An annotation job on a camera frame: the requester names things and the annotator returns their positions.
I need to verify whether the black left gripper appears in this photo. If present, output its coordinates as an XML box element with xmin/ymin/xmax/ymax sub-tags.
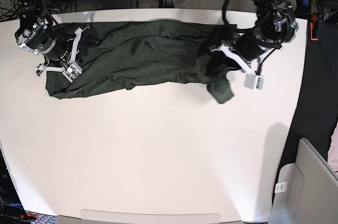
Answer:
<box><xmin>208</xmin><ymin>25</ymin><xmax>272</xmax><ymax>76</ymax></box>

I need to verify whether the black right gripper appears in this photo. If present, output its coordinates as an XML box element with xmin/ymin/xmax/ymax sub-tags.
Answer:
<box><xmin>42</xmin><ymin>30</ymin><xmax>76</xmax><ymax>67</ymax></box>

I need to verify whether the dark green long-sleeve shirt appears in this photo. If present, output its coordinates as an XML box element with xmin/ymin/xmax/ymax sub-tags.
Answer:
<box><xmin>46</xmin><ymin>20</ymin><xmax>233</xmax><ymax>104</ymax></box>

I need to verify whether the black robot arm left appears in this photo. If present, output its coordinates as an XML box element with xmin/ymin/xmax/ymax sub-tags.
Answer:
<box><xmin>206</xmin><ymin>0</ymin><xmax>298</xmax><ymax>75</ymax></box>

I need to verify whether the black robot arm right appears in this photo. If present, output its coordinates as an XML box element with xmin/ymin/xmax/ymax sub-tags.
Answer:
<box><xmin>14</xmin><ymin>0</ymin><xmax>69</xmax><ymax>68</ymax></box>

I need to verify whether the red clamp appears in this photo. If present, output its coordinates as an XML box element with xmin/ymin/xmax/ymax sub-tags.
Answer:
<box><xmin>310</xmin><ymin>13</ymin><xmax>320</xmax><ymax>41</ymax></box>

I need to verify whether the black cloth beside table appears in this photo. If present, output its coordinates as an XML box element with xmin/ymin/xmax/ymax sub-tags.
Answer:
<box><xmin>279</xmin><ymin>22</ymin><xmax>338</xmax><ymax>168</ymax></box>

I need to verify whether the pink cloth at edge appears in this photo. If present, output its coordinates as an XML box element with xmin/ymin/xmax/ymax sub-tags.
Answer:
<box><xmin>327</xmin><ymin>127</ymin><xmax>338</xmax><ymax>173</ymax></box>

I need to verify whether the black box with orange label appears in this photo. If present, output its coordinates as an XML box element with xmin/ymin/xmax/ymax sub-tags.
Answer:
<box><xmin>1</xmin><ymin>154</ymin><xmax>24</xmax><ymax>223</ymax></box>

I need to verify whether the grey plastic bin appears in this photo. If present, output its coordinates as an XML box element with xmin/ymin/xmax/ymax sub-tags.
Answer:
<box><xmin>268</xmin><ymin>138</ymin><xmax>337</xmax><ymax>223</ymax></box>

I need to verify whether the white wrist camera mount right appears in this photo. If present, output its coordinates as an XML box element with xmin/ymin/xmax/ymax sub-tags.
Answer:
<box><xmin>36</xmin><ymin>25</ymin><xmax>90</xmax><ymax>82</ymax></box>

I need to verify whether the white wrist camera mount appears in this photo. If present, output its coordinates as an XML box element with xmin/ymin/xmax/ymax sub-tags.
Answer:
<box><xmin>36</xmin><ymin>25</ymin><xmax>90</xmax><ymax>82</ymax></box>
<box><xmin>210</xmin><ymin>44</ymin><xmax>265</xmax><ymax>90</ymax></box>

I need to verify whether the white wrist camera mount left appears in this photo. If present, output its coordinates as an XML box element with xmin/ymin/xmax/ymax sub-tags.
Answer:
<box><xmin>210</xmin><ymin>44</ymin><xmax>265</xmax><ymax>90</ymax></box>

